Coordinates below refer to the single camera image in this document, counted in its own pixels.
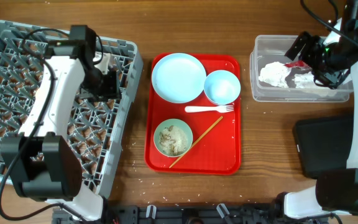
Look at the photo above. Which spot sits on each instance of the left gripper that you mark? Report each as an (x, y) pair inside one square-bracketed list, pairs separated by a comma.
[(112, 90)]

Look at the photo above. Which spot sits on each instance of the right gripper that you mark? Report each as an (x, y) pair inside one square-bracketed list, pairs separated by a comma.
[(331, 79)]

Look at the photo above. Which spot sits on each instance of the red sauce packet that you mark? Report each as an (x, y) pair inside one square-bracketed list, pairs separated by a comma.
[(298, 64)]

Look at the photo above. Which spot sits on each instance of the white napkin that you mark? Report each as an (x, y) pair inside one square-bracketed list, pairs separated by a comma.
[(275, 74), (305, 80)]

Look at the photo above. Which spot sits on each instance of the small light blue bowl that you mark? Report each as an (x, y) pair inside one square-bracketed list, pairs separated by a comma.
[(222, 87)]

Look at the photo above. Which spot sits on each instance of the large light blue plate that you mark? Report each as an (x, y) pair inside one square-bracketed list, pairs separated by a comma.
[(178, 78)]

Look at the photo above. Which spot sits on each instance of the green bowl with rice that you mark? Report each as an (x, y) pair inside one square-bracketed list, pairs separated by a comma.
[(173, 138)]

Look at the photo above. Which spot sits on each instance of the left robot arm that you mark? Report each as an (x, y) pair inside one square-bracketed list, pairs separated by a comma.
[(40, 163)]

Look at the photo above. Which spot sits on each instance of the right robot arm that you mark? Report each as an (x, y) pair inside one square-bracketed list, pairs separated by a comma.
[(336, 191)]

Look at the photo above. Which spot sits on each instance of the grey dishwasher rack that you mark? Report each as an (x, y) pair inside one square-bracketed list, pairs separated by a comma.
[(95, 129)]

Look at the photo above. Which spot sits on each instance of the black waste tray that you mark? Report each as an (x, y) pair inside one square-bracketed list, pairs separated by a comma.
[(323, 143)]

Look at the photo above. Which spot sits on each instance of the clear plastic bin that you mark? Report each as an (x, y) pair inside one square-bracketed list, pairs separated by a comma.
[(272, 48)]

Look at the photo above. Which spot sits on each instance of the white plastic fork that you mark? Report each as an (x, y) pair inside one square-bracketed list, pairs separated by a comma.
[(220, 109)]

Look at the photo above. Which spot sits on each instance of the wooden chopstick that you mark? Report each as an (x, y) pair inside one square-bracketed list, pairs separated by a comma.
[(197, 141)]

